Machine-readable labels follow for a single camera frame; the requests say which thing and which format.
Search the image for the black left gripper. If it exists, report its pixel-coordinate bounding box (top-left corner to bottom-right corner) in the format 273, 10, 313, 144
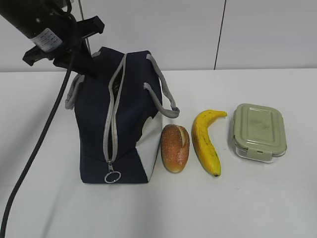
23, 16, 105, 78

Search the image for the navy blue lunch bag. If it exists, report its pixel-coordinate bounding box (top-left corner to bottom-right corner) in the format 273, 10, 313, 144
65, 47, 180, 184

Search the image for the brown bread roll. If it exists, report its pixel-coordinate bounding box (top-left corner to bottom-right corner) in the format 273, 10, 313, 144
161, 124, 190, 173

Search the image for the yellow banana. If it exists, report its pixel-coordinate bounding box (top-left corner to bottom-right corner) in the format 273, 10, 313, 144
191, 110, 227, 177

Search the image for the green lid food container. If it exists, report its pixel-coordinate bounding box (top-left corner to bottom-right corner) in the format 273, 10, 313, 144
231, 103, 287, 163

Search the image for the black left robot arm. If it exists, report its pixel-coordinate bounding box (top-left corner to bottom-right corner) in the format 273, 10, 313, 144
0, 0, 105, 77

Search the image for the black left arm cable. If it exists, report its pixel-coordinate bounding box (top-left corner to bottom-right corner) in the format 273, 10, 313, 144
0, 12, 81, 238

